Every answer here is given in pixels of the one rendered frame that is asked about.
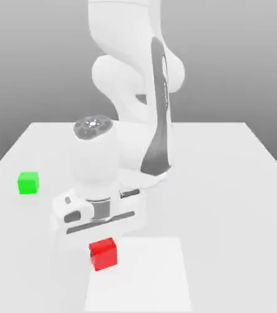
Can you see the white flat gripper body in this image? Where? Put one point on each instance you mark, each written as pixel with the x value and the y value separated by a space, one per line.
pixel 118 223

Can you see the small red cube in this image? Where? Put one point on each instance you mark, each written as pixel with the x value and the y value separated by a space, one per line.
pixel 104 254

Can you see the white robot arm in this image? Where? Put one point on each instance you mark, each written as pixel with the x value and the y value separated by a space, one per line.
pixel 128 73

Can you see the small green cube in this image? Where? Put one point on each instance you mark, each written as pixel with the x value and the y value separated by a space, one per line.
pixel 28 183

